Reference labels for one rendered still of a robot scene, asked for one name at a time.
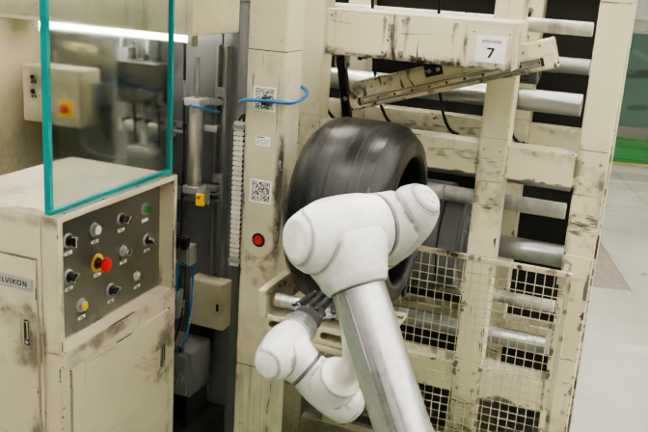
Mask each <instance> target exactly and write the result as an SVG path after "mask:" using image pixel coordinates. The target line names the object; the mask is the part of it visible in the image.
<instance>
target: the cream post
mask: <svg viewBox="0 0 648 432"><path fill-rule="evenodd" d="M305 1H306V0H251V8H250V32H249V57H248V82H247V98H254V85H255V86H263V87H271V88H277V90H276V99H277V100H285V101H292V100H295V99H298V98H300V88H301V70H302V53H303V50H302V49H303V36H304V18H305ZM253 105H254V103H253V102H247V106H246V131H245V156H244V180H243V208H242V231H241V255H240V281H239V305H238V329H237V354H236V379H235V403H234V428H233V432H282V416H283V399H284V379H281V380H267V379H265V378H263V377H262V376H261V375H259V373H258V372H257V370H256V367H255V363H254V359H255V354H256V351H257V349H258V347H259V345H260V343H261V342H262V340H263V339H264V337H263V336H262V332H263V318H260V317H258V316H257V304H258V290H259V289H260V288H261V287H262V286H263V285H265V284H266V283H268V282H269V281H271V280H272V279H273V278H275V277H276V276H278V275H279V274H280V273H282V271H284V270H285V269H286V268H287V267H286V264H285V259H284V244H283V225H284V207H285V201H286V195H287V191H288V186H289V182H290V180H291V176H292V173H293V170H294V167H295V164H296V157H297V140H298V122H299V105H300V102H299V103H296V104H293V105H284V104H277V103H276V111H275V113H273V112H265V111H258V110H253ZM256 135H257V136H264V137H270V147H265V146H258V145H256ZM250 178H255V179H261V180H267V181H272V191H271V204H265V203H259V202H249V199H250ZM257 235H259V236H261V237H262V239H263V242H262V244H260V245H257V244H256V243H255V242H254V238H255V236H257Z"/></svg>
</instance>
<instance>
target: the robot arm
mask: <svg viewBox="0 0 648 432"><path fill-rule="evenodd" d="M439 214H440V202H439V199H438V197H437V195H436V194H435V193H434V192H433V190H431V189H430V188H429V187H427V186H425V185H421V184H418V183H413V184H408V185H405V186H401V187H400V188H398V189H397V190H396V191H395V192H393V191H386V192H379V193H371V194H362V193H354V194H345V195H338V196H332V197H328V198H323V199H320V200H317V201H315V202H312V203H310V204H309V205H307V206H305V207H304V208H302V209H300V210H299V211H298V212H296V213H295V214H294V215H293V216H292V217H290V218H289V219H288V220H287V222H286V224H285V226H284V229H283V248H284V251H285V254H286V255H287V258H288V259H289V261H290V262H291V264H292V265H294V266H295V267H296V268H297V269H299V270H300V271H302V272H303V273H306V274H310V275H311V277H312V278H313V279H314V280H315V282H316V283H317V284H318V285H319V287H320V291H319V292H317V291H316V290H314V291H312V292H311V293H309V294H308V295H306V296H305V297H303V298H302V299H300V300H299V301H296V302H293V303H292V312H291V313H290V314H289V315H288V316H287V317H286V318H285V319H284V320H283V321H282V322H281V323H280V324H279V325H277V326H275V327H274V328H273V329H272V330H270V331H269V332H268V334H267V335H266V336H265V337H264V339H263V340H262V342H261V343H260V345H259V347H258V349H257V351H256V354H255V359H254V363H255V367H256V371H257V372H258V373H259V375H261V376H262V377H263V378H265V379H267V380H281V379H284V380H285V381H287V382H289V383H290V384H291V385H293V386H294V387H295V388H296V389H297V390H298V392H299V393H300V394H301V395H302V396H303V397H304V398H305V399H306V400H307V401H308V402H309V404H311V405H312V406H313V407H314V408H315V409H316V410H317V411H319V412H320V413H321V414H323V415H324V416H325V417H327V418H329V419H331V420H333V421H336V422H339V423H348V422H351V421H353V420H354V419H356V418H357V417H358V416H359V415H360V414H361V412H362V411H363V409H364V407H365V406H366V408H367V412H368V415H369V418H370V421H371V425H372V428H373V431H374V432H434V431H433V428H432V425H431V422H430V419H429V416H428V413H427V410H426V407H425V404H424V401H423V398H422V395H421V392H420V389H419V384H418V381H417V378H416V375H415V372H414V369H413V366H412V363H411V360H410V357H409V354H408V351H407V348H406V345H405V342H404V339H403V336H402V334H401V330H400V327H399V324H398V321H397V318H396V315H395V312H394V309H393V306H392V301H391V298H390V295H389V293H388V290H387V286H386V283H385V280H386V279H387V276H388V270H389V269H391V268H393V267H394V266H395V265H396V264H398V263H399V262H400V261H402V260H403V259H404V258H406V257H408V256H409V255H410V254H412V253H413V252H414V251H415V250H416V249H417V248H418V247H419V246H420V245H421V244H422V243H423V241H424V240H425V239H426V238H427V237H428V236H429V234H430V233H431V231H432V230H433V228H434V227H435V225H436V223H437V220H438V217H439ZM330 304H331V309H330V310H329V311H328V313H326V312H325V310H326V309H327V308H328V307H329V306H330ZM336 311H337V315H338V319H339V327H340V335H341V343H342V358H341V357H333V358H327V359H326V358H325V357H323V356H322V355H321V354H320V353H319V352H318V351H317V350H316V349H315V347H314V346H313V345H312V343H311V341H312V340H313V339H314V338H315V336H316V333H317V329H318V328H319V326H320V325H321V323H322V322H323V321H325V320H326V318H331V319H332V320H336ZM359 385H360V388H359Z"/></svg>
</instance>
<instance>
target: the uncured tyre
mask: <svg viewBox="0 0 648 432"><path fill-rule="evenodd" d="M413 183H418V184H421V185H425V186H427V161H426V154H425V150H424V147H423V145H422V143H421V141H420V140H419V138H418V137H417V136H416V135H415V133H414V132H413V131H412V130H411V129H410V128H409V127H407V126H405V125H402V124H400V123H397V122H389V121H376V120H368V119H360V118H352V117H341V118H334V119H331V120H329V121H327V122H326V123H325V124H323V125H322V126H321V127H320V128H318V129H317V130H316V131H315V132H314V133H313V134H312V135H311V136H310V137H309V139H308V140H307V142H306V143H305V145H304V147H303V148H302V150H301V152H300V155H299V157H298V159H297V162H296V164H295V167H294V170H293V173H292V176H291V180H290V182H289V186H288V191H287V195H286V201H285V207H284V215H283V233H284V226H285V224H286V222H287V220H288V219H289V218H290V217H292V216H293V215H294V214H295V213H296V212H298V211H299V210H300V209H302V208H304V207H305V206H307V205H309V204H310V203H313V202H315V201H317V200H320V199H323V198H328V197H332V196H338V195H345V194H354V193H362V194H371V193H379V192H386V191H393V192H395V191H396V190H397V189H398V188H400V187H401V186H405V185H408V184H413ZM418 249H419V248H417V249H416V250H415V251H414V252H413V253H412V254H410V255H409V256H408V257H406V258H404V259H403V260H402V261H400V262H399V263H398V264H396V265H395V266H394V267H393V268H391V269H389V270H388V276H387V279H386V280H385V283H386V286H387V290H388V293H389V295H390V298H391V301H392V302H393V301H394V300H396V299H397V298H398V296H399V295H400V294H401V292H402V290H403V289H404V287H405V285H406V283H407V282H408V279H409V277H410V274H411V272H412V269H413V266H414V263H415V259H416V256H417V252H418ZM283 253H284V259H285V264H286V267H287V270H288V272H289V274H290V276H291V278H292V279H293V281H294V282H295V283H296V285H297V287H298V288H299V290H300V291H301V292H302V293H303V294H305V295H308V294H309V293H311V292H312V291H314V290H316V291H317V292H319V291H320V287H319V285H318V284H317V283H316V282H315V280H314V279H313V278H312V277H311V275H310V274H306V273H303V272H302V271H300V270H299V269H297V268H296V267H295V266H294V265H292V264H291V262H290V261H289V259H288V258H287V255H286V254H285V251H284V249H283Z"/></svg>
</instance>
